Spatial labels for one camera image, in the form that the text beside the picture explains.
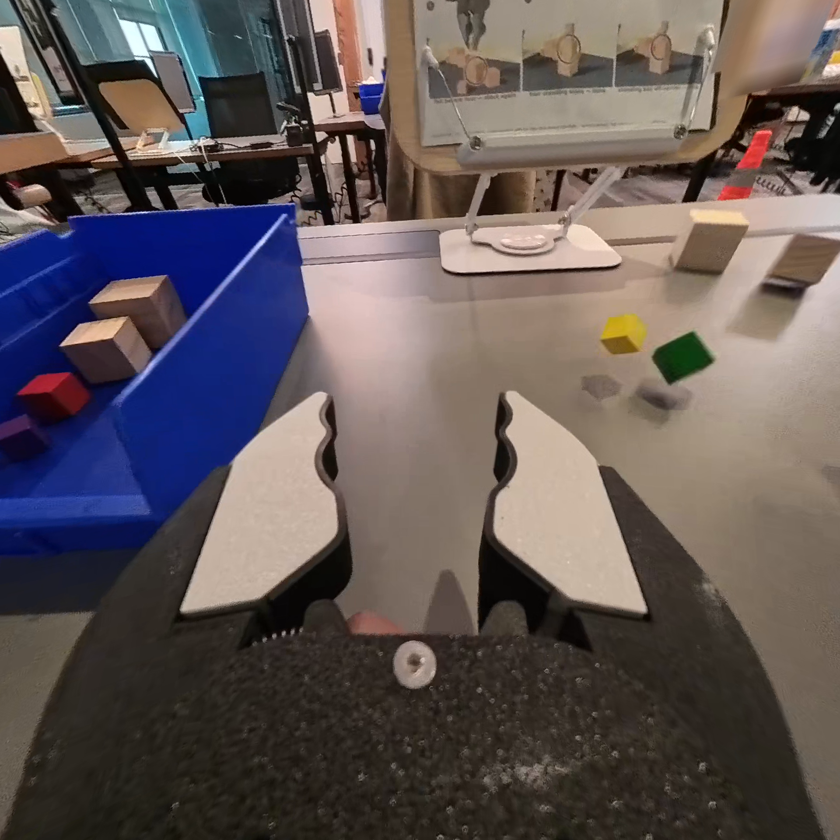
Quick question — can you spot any blue plastic bin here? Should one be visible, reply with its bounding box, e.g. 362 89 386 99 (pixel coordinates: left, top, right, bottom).
0 205 309 555

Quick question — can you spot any black office chair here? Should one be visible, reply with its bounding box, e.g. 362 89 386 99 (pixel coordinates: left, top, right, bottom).
197 71 299 204

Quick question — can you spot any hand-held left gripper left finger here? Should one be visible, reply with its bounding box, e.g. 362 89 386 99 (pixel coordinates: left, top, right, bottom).
178 392 352 621

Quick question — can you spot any small document stand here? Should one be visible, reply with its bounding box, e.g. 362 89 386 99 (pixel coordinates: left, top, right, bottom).
98 62 198 152

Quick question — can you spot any yellow wooden cube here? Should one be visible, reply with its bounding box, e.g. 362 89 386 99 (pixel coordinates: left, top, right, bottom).
600 314 647 355

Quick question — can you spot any wooden office desk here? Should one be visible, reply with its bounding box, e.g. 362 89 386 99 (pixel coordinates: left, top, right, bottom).
0 112 368 224

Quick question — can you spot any medium pale wooden cube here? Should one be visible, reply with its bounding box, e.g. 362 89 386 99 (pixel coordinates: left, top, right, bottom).
768 233 840 286

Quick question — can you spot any large pale wooden cube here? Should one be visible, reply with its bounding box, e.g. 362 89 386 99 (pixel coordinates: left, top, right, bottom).
669 209 750 274

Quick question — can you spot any instruction sheet on stand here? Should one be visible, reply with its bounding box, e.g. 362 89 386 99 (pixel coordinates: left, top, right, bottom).
381 0 749 175

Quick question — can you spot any red wooden cube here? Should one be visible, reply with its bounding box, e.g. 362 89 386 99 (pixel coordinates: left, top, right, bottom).
16 372 91 423

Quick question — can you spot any orange traffic cone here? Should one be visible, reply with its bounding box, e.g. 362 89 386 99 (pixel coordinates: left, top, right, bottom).
717 130 774 201

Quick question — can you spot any natural wooden cube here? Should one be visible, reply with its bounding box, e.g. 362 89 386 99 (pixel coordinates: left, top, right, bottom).
88 276 188 350
60 316 153 385

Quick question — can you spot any white document stand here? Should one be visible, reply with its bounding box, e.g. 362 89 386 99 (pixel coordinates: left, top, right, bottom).
423 26 719 275

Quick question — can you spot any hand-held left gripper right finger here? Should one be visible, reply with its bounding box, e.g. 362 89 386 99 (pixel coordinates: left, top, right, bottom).
478 390 651 621

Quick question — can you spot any green wooden cube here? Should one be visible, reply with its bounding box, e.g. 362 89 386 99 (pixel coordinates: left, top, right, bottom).
651 331 715 385

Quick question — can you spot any purple wooden cube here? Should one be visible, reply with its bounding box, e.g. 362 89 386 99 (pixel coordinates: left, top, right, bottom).
0 415 52 462

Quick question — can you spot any printed instruction sheet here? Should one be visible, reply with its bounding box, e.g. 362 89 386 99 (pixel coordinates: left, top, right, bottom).
415 0 726 147

